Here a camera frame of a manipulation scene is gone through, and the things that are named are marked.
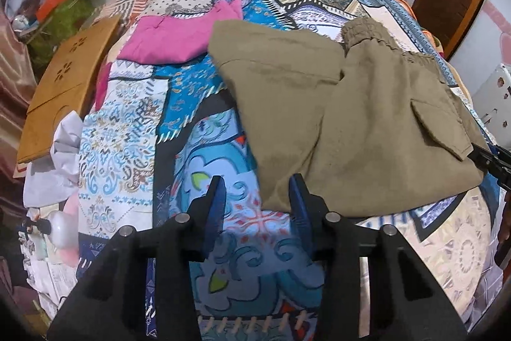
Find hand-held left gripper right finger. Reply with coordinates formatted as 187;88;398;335
289;173;469;341

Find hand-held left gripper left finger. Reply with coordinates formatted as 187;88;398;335
47;175;226;341

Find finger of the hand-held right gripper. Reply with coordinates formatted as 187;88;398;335
468;143;511;190

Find khaki pants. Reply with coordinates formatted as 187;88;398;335
208;17;492;217

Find blue patchwork blanket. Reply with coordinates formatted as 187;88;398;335
76;0;504;341

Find white pump bottle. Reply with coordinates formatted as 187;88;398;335
48;197;80;266

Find white crumpled cloth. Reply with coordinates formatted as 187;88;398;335
23;111;84;208

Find pink garment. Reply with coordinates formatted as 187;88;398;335
95;0;244;112

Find pile of printed papers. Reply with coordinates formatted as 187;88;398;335
24;245;78;322

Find wooden lap desk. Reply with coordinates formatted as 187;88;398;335
16;14;122;166

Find striped orange bedsheet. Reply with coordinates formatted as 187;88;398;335
100;0;156;20

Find green fabric storage box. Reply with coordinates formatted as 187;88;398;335
26;0;96;66

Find striped brown curtain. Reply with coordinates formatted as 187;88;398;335
0;9;38;206

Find orange box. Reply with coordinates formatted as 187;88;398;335
36;0;70;22

